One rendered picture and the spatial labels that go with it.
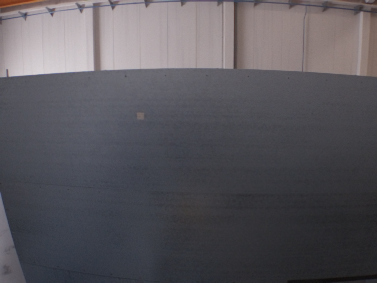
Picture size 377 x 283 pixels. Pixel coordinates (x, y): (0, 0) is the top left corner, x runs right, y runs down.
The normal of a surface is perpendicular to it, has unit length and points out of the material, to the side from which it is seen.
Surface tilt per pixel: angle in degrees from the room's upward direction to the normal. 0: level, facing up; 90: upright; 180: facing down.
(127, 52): 90
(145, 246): 90
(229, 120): 90
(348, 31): 90
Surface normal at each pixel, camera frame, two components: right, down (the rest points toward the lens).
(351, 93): -0.07, 0.25
